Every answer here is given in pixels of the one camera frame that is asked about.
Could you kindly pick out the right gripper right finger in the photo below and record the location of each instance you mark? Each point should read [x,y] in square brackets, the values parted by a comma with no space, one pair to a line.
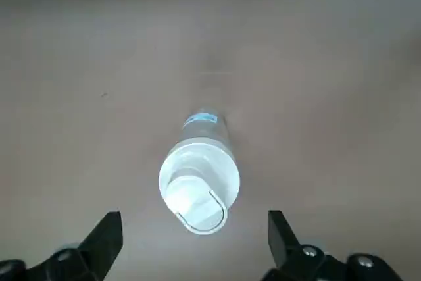
[296,261]

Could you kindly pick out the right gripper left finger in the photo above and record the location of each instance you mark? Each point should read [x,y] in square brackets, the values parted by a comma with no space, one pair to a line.
[82,261]

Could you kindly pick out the clear condiment bottle white cap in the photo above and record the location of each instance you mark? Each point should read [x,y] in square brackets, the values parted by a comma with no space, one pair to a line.
[197,175]

